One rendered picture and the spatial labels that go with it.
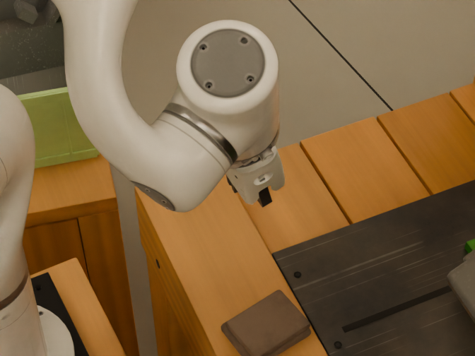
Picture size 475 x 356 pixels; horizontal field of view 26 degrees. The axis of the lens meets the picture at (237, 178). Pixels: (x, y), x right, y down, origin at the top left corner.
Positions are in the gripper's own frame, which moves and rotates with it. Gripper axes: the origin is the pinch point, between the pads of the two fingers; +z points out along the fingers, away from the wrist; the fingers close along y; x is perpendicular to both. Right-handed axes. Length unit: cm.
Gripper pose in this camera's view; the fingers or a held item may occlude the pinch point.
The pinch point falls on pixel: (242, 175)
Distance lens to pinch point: 113.6
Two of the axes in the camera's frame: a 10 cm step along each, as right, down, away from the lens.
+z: 0.5, 2.9, 9.6
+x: -8.5, 5.1, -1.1
